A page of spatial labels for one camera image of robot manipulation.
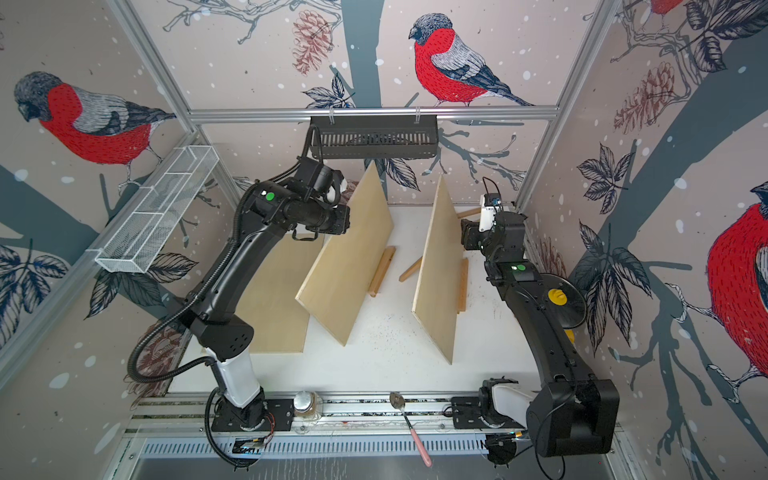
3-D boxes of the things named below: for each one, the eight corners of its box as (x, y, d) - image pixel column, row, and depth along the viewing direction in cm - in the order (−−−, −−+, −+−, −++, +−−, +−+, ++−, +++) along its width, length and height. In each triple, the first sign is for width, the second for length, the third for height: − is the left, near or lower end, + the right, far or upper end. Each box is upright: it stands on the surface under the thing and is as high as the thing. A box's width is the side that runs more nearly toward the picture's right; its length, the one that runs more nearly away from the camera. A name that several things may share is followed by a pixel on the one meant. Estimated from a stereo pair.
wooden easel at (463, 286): (456, 313, 92) (458, 306, 88) (458, 265, 104) (461, 257, 100) (465, 315, 92) (468, 308, 88) (466, 267, 104) (469, 258, 100)
